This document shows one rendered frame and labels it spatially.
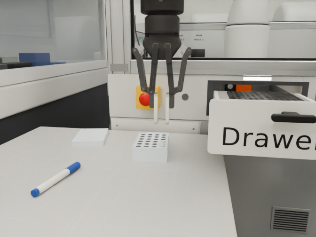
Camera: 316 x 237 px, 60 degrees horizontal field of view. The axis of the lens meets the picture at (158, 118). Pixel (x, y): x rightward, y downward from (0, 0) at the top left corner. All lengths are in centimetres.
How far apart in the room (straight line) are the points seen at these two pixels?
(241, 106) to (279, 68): 37
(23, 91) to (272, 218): 98
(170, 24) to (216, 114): 20
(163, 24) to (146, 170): 31
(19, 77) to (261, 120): 83
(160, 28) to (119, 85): 38
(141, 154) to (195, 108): 30
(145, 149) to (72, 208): 23
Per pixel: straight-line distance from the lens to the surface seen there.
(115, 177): 60
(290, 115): 53
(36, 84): 117
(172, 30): 59
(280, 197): 102
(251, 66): 88
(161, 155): 65
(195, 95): 88
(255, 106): 55
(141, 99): 83
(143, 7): 60
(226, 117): 54
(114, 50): 91
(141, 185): 56
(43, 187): 57
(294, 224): 108
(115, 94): 92
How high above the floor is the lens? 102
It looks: 14 degrees down
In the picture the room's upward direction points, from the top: straight up
